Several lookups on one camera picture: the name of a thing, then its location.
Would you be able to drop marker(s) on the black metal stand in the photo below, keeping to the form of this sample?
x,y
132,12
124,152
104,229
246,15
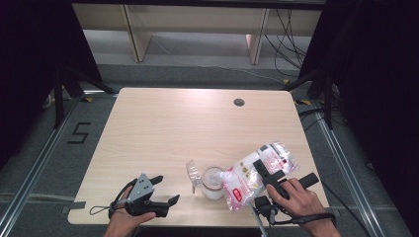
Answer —
x,y
328,98
58,98

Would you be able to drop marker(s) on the person's right hand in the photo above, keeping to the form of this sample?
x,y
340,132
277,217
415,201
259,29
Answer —
x,y
303,204

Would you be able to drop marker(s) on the aluminium floor rail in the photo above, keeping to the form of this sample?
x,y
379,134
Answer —
x,y
36,164
342,164

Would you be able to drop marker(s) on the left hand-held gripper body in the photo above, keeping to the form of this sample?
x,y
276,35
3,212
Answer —
x,y
141,189

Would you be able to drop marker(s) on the clear glass jar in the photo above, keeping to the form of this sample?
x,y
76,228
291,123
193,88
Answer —
x,y
212,189

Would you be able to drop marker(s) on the yellow black tape marker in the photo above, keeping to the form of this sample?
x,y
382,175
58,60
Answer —
x,y
87,99
286,81
304,102

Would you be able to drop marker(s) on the person's left hand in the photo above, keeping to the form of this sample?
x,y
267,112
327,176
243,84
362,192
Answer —
x,y
125,223

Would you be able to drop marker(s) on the grey tape strip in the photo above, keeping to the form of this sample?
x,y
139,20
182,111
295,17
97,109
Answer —
x,y
75,206
334,210

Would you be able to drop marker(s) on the black curtain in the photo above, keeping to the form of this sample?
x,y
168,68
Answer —
x,y
378,82
29,49

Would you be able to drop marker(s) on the clear jar lid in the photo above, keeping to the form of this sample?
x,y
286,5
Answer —
x,y
193,173

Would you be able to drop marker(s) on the grey table grommet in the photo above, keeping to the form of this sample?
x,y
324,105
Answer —
x,y
239,102

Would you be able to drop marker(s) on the red white sugar pouch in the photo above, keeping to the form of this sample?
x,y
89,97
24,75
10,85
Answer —
x,y
243,181

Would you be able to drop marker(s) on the beige wooden desk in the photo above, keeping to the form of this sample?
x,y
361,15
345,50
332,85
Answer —
x,y
197,18

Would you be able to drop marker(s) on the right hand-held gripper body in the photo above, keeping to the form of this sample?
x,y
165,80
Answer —
x,y
265,204

